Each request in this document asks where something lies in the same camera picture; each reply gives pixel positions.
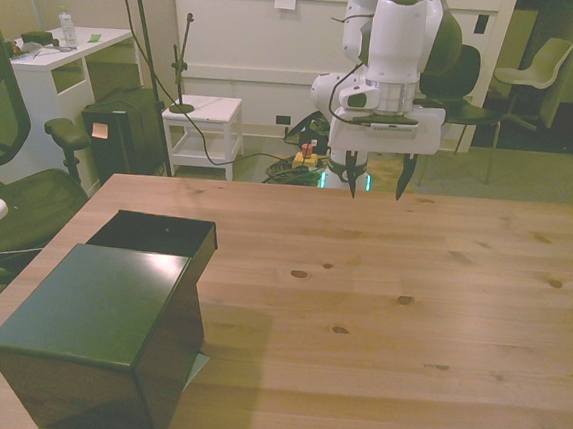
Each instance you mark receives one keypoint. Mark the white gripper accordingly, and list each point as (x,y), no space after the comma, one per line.
(383,141)

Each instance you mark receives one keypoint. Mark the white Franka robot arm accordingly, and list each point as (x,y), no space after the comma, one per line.
(397,43)

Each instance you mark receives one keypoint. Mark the black three-drawer cabinet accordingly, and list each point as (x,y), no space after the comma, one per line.
(101,319)

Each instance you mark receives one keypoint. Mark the yellow emergency stop button box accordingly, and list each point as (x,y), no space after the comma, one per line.
(305,157)

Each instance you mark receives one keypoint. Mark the black power supply box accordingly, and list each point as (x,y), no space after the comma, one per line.
(314,129)

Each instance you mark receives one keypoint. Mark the black shell chair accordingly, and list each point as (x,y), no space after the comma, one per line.
(466,79)

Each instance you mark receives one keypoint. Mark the white low side table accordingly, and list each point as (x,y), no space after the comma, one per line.
(209,117)

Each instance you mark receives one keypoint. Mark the white shell chair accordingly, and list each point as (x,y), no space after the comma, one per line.
(535,65)

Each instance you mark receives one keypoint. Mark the black stand with round base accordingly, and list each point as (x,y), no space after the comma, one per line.
(181,65)

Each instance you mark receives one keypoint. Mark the black computer tower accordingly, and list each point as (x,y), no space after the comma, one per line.
(128,130)

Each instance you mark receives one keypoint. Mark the black tripod pole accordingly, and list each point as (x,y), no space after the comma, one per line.
(148,47)

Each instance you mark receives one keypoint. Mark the white paper scrap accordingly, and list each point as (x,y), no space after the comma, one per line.
(198,367)

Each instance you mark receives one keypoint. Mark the orange sticky note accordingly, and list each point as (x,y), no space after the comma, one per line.
(99,130)

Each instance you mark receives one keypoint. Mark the green sticky note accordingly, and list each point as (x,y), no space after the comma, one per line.
(95,37)

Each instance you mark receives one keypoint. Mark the white desk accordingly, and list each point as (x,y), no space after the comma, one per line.
(58,74)

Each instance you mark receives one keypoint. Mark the clear plastic bottle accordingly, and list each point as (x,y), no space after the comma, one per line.
(68,27)

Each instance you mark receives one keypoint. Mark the dark mesh office chair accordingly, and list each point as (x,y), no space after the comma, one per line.
(12,190)

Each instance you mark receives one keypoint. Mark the black object on desk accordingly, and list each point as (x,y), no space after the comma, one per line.
(36,37)

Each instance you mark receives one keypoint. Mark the black wall switch plate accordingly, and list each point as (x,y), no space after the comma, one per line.
(482,24)

